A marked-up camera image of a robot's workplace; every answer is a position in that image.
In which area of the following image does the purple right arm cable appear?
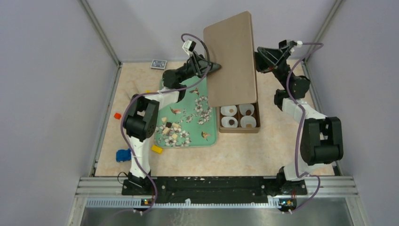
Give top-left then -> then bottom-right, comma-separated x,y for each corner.
282,42 -> 324,214

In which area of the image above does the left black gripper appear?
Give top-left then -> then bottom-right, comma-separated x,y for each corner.
177,50 -> 223,82

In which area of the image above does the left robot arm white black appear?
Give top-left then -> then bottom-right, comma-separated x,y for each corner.
121,53 -> 221,195

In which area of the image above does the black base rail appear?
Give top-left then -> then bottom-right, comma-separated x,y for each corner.
121,176 -> 308,204

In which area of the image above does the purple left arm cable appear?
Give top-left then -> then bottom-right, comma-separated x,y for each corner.
120,33 -> 211,216

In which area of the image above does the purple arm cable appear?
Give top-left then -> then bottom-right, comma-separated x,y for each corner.
282,42 -> 324,214
120,33 -> 211,216

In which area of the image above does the yellow block near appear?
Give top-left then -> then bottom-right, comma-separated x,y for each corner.
151,145 -> 163,154

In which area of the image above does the white paper cup near right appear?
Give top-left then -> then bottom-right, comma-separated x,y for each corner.
240,116 -> 257,128

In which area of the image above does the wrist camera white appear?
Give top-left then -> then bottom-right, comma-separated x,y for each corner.
287,40 -> 303,49
182,39 -> 196,56

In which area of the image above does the brown chocolate box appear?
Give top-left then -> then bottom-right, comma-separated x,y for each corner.
216,102 -> 261,134

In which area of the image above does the blue card deck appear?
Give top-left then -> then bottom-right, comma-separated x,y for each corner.
150,59 -> 167,70

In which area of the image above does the blue toy car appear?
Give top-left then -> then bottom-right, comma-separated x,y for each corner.
115,149 -> 132,162

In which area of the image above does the red small block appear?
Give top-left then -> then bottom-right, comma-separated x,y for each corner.
114,113 -> 122,120

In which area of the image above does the brown box lid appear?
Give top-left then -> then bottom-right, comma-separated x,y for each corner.
203,11 -> 258,107

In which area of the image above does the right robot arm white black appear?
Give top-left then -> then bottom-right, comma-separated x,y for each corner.
254,40 -> 344,195

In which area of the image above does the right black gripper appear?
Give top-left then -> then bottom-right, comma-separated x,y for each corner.
247,46 -> 294,91

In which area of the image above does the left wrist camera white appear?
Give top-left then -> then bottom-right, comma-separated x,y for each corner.
182,39 -> 196,56

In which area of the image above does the green floral tray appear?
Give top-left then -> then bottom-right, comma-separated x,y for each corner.
154,79 -> 217,148

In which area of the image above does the white paper cup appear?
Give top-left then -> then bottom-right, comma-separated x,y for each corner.
221,116 -> 238,128
240,116 -> 257,128
239,104 -> 255,116
220,105 -> 237,116

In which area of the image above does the white paper cup near left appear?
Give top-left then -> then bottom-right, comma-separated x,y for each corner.
221,116 -> 238,128

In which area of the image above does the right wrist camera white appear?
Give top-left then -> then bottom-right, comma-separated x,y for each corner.
287,40 -> 303,49

